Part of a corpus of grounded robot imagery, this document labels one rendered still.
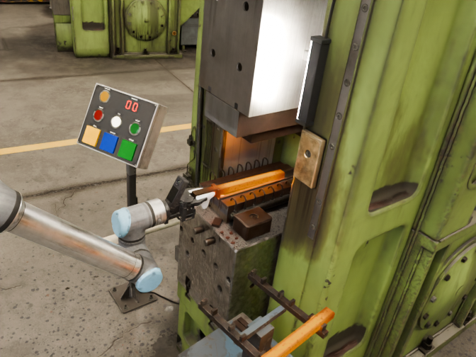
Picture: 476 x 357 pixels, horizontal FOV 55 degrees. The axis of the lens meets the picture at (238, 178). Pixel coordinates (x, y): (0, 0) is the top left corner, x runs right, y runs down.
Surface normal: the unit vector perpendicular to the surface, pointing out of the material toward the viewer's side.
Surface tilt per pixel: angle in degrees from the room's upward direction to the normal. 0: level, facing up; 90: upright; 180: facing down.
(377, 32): 90
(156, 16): 89
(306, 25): 90
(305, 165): 90
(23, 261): 0
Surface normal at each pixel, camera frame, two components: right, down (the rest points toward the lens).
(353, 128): -0.81, 0.23
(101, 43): 0.38, 0.52
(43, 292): 0.11, -0.85
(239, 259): 0.58, 0.47
